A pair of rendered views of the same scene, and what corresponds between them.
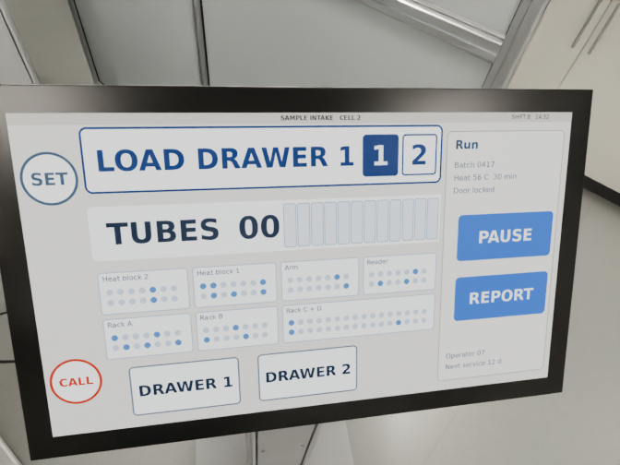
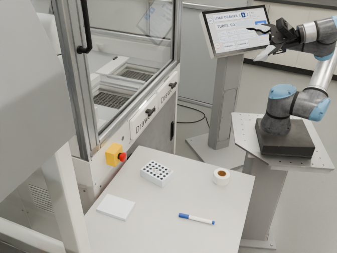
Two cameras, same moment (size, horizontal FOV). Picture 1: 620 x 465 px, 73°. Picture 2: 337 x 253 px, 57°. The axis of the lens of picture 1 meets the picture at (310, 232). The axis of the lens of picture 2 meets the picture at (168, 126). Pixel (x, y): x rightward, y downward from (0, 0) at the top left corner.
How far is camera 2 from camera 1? 199 cm
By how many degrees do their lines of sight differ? 17
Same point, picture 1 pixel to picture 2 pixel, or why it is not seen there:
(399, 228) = (247, 23)
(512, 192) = (260, 18)
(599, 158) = (283, 56)
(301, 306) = (239, 34)
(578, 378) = not seen: hidden behind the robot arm
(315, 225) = (238, 24)
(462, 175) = (253, 16)
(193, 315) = (227, 36)
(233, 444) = (204, 145)
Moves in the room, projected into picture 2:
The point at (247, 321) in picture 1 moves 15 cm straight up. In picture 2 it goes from (234, 36) to (237, 13)
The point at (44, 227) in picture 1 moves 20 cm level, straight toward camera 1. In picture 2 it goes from (210, 26) to (239, 32)
